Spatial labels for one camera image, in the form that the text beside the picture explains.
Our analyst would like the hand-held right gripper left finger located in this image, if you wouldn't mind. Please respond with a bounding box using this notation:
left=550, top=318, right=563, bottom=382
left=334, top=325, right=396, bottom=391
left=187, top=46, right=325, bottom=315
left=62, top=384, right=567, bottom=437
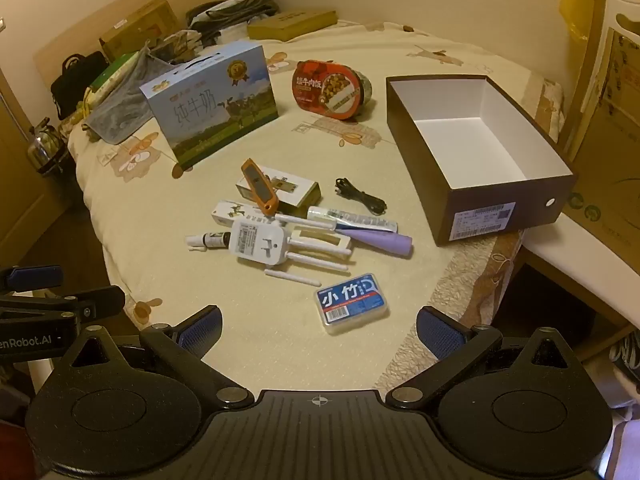
left=59, top=305, right=256, bottom=409

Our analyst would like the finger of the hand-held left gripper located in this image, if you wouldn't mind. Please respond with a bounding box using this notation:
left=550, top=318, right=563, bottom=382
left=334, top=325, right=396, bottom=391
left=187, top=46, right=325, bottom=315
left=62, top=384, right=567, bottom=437
left=0, top=286, right=126, bottom=322
left=0, top=266, right=65, bottom=292

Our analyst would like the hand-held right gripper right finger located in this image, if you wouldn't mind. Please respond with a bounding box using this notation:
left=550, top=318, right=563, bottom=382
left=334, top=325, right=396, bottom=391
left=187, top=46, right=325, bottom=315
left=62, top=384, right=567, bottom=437
left=385, top=306, right=583, bottom=409

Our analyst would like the blue label plastic case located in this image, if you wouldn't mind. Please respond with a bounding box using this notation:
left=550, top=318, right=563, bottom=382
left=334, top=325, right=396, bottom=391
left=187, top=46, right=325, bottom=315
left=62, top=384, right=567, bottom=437
left=313, top=272, right=391, bottom=336

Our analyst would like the orange utility knife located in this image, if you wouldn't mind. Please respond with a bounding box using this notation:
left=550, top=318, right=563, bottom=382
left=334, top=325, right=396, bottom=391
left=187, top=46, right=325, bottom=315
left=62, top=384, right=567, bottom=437
left=240, top=158, right=280, bottom=217

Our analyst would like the black usb cable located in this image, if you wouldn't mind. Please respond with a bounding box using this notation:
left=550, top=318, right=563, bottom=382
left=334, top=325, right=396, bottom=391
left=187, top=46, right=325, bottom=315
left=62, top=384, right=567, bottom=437
left=334, top=177, right=388, bottom=216

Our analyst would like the white and gold box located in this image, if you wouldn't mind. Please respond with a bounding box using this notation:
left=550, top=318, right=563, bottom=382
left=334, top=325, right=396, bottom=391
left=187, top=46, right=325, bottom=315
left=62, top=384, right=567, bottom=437
left=235, top=164, right=321, bottom=213

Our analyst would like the brown shoebox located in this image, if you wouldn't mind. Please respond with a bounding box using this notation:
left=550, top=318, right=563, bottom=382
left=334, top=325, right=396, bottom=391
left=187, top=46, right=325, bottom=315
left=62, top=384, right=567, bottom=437
left=385, top=74, right=578, bottom=247

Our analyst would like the small white bottle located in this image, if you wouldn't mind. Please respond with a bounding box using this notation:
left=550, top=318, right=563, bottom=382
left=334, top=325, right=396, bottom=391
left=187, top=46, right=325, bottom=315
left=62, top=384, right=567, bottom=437
left=185, top=231, right=232, bottom=252

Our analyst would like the wooden cabinet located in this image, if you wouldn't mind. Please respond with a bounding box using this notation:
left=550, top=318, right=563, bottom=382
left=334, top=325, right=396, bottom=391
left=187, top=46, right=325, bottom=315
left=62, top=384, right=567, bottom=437
left=0, top=67, right=76, bottom=261

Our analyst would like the metal kettle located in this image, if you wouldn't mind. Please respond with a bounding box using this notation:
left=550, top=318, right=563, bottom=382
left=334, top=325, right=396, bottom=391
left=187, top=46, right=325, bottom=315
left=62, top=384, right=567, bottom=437
left=27, top=116, right=68, bottom=176

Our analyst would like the white chair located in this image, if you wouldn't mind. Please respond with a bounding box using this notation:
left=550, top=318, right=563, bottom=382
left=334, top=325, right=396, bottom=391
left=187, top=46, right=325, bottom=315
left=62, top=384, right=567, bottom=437
left=515, top=0, right=640, bottom=341

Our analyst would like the grey plastic bag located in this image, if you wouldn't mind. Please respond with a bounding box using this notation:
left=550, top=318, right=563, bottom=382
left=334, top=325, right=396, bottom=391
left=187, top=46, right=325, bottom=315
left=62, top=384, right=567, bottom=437
left=87, top=42, right=173, bottom=145

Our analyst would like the black bag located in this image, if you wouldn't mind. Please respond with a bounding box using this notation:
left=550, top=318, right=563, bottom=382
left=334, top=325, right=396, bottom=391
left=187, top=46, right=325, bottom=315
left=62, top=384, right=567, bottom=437
left=50, top=51, right=108, bottom=121

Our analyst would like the green box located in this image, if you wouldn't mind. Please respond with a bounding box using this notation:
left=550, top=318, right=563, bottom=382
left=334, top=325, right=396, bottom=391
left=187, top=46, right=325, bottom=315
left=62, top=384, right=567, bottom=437
left=89, top=51, right=146, bottom=106

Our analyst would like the blue milk carton box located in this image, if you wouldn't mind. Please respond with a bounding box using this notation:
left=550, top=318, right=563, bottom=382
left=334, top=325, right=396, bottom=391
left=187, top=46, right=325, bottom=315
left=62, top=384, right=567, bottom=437
left=139, top=41, right=279, bottom=171

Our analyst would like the large printed cardboard box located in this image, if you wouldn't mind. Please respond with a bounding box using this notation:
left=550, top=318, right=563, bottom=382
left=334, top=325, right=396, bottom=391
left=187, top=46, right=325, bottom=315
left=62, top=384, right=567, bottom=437
left=565, top=30, right=640, bottom=281

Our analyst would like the red instant meal bowl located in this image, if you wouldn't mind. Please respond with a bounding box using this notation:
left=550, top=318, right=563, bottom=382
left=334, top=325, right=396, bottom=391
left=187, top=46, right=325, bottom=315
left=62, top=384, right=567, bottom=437
left=291, top=59, right=375, bottom=121

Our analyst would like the brown cardboard box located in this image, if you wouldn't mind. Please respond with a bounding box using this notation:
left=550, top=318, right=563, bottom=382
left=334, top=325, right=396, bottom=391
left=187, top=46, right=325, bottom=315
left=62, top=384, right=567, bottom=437
left=98, top=0, right=178, bottom=61

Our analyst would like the light wooden headboard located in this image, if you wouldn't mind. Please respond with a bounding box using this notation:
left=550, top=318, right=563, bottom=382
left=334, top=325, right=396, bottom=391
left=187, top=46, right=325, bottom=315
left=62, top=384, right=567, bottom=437
left=32, top=0, right=233, bottom=81

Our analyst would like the olive flat box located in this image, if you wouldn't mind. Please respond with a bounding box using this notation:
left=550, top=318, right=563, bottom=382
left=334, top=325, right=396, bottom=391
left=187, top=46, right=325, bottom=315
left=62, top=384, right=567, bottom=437
left=247, top=8, right=338, bottom=41

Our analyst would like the yellow plastic bag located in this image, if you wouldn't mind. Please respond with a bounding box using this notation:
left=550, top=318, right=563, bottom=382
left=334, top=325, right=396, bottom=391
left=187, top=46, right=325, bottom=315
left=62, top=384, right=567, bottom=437
left=559, top=0, right=640, bottom=56

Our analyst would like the grey strapped bag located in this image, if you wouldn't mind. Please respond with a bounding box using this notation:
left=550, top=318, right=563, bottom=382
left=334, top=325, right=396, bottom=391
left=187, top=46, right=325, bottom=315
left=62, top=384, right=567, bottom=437
left=186, top=0, right=278, bottom=43

